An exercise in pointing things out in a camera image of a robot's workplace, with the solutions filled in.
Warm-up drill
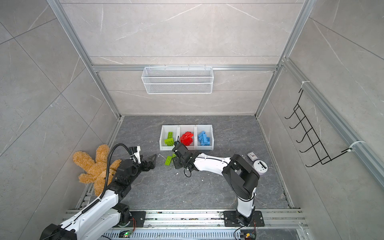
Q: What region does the red arch lego piece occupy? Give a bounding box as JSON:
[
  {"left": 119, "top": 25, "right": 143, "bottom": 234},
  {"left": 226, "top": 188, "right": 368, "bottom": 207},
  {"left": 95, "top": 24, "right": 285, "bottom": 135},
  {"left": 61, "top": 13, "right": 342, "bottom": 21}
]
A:
[{"left": 180, "top": 132, "right": 194, "bottom": 146}]

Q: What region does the blue lego brick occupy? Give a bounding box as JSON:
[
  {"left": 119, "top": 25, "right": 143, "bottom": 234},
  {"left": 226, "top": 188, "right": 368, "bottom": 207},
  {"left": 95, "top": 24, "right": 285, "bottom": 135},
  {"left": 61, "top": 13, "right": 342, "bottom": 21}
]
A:
[{"left": 198, "top": 131, "right": 211, "bottom": 146}]

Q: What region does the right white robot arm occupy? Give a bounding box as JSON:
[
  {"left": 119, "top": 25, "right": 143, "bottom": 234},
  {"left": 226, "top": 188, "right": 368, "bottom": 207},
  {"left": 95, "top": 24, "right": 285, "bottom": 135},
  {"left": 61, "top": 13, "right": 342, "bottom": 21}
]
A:
[{"left": 172, "top": 141, "right": 260, "bottom": 226}]

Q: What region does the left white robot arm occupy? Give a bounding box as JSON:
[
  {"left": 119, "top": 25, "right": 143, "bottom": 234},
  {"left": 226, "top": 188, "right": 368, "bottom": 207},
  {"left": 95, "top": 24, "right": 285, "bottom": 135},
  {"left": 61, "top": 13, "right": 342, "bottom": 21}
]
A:
[{"left": 40, "top": 144, "right": 157, "bottom": 240}]

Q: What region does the white middle plastic bin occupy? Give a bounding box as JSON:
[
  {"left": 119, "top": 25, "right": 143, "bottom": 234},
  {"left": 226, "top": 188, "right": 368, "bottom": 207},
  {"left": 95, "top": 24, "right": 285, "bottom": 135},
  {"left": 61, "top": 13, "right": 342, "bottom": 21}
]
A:
[{"left": 179, "top": 125, "right": 197, "bottom": 150}]

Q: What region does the white plastic bin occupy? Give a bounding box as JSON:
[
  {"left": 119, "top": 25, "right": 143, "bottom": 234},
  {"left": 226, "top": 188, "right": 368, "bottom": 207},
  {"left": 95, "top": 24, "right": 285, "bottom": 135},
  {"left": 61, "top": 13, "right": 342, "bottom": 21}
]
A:
[
  {"left": 159, "top": 125, "right": 180, "bottom": 151},
  {"left": 179, "top": 125, "right": 197, "bottom": 150},
  {"left": 195, "top": 125, "right": 215, "bottom": 151}
]

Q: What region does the white left plastic bin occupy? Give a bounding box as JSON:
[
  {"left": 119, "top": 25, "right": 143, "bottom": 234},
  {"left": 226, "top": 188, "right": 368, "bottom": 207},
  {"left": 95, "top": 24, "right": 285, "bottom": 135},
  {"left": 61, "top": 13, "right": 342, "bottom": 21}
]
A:
[{"left": 159, "top": 125, "right": 180, "bottom": 151}]

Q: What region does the white right plastic bin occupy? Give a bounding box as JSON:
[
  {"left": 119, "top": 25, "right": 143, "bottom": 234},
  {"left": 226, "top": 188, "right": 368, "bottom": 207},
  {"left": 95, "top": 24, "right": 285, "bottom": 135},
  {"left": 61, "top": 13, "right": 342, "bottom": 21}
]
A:
[{"left": 195, "top": 125, "right": 215, "bottom": 151}]

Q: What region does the brown teddy bear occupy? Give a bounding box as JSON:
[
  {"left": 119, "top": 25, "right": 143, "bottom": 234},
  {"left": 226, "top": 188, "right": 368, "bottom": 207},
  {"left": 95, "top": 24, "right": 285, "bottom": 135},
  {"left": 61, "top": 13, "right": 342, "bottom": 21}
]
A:
[{"left": 73, "top": 145, "right": 122, "bottom": 196}]

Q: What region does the small clear case clock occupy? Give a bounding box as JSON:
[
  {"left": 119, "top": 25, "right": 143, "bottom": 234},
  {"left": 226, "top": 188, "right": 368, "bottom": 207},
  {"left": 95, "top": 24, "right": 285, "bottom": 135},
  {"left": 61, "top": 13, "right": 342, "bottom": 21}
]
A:
[{"left": 247, "top": 152, "right": 259, "bottom": 162}]

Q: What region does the round white tape roll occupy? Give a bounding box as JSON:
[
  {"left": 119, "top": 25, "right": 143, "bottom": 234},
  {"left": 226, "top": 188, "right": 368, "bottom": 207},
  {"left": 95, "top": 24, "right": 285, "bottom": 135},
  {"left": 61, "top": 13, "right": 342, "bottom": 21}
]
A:
[{"left": 253, "top": 160, "right": 268, "bottom": 176}]

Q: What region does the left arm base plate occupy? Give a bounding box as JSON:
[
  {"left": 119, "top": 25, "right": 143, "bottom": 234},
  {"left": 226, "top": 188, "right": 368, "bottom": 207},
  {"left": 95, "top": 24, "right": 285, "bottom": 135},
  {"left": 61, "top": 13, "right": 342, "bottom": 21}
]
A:
[{"left": 117, "top": 211, "right": 147, "bottom": 228}]

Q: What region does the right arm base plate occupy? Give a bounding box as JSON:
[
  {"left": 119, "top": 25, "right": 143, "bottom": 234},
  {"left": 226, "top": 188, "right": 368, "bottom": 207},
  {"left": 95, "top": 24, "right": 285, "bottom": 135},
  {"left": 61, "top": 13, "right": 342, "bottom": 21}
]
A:
[{"left": 222, "top": 211, "right": 265, "bottom": 227}]

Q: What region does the white wire mesh basket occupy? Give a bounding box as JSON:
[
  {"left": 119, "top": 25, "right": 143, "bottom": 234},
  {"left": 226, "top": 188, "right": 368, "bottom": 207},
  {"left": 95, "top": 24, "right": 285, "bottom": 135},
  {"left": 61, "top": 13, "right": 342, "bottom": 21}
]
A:
[{"left": 142, "top": 67, "right": 214, "bottom": 95}]

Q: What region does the aluminium front rail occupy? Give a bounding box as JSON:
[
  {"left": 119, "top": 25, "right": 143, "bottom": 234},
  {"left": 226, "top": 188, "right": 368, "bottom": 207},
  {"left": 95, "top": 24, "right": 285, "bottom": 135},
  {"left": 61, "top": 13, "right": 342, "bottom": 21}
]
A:
[{"left": 136, "top": 209, "right": 309, "bottom": 231}]

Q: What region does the black wire hook rack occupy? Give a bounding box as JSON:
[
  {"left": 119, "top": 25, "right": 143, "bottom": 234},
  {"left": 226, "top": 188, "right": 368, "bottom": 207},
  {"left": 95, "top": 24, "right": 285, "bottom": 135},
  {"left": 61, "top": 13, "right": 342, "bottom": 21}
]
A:
[{"left": 284, "top": 89, "right": 353, "bottom": 168}]

